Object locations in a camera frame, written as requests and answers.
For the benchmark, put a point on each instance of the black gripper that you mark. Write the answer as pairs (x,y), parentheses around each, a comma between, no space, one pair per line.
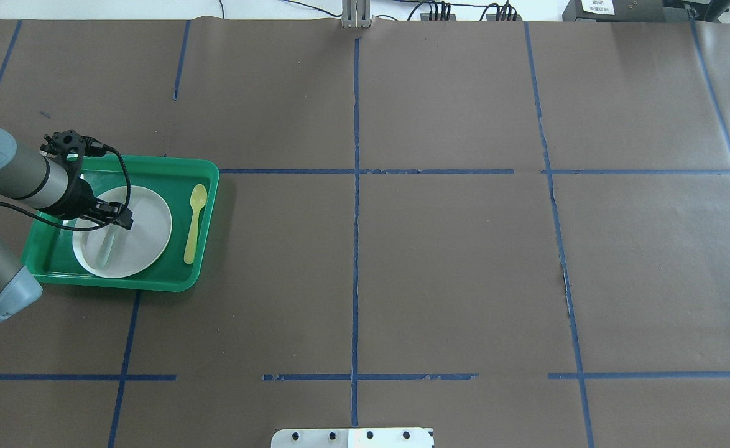
(79,194)

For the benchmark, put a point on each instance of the pale green plastic fork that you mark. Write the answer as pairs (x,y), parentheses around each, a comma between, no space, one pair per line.
(107,247)

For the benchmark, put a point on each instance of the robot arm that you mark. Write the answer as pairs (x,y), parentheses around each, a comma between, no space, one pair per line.
(47,186)

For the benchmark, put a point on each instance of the white round plate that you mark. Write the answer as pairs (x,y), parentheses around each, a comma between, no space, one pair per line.
(134,250)

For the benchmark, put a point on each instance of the green plastic tray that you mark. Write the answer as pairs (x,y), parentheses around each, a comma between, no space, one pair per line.
(48,252)

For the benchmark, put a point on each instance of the yellow plastic spoon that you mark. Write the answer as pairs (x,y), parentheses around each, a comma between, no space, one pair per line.
(197,201)

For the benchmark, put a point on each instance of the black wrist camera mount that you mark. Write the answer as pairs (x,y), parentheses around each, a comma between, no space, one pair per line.
(61,144)

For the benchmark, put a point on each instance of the aluminium frame post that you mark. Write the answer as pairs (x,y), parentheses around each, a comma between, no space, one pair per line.
(356,14)

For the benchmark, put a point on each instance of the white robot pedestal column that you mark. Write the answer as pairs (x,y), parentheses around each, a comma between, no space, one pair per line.
(355,437)

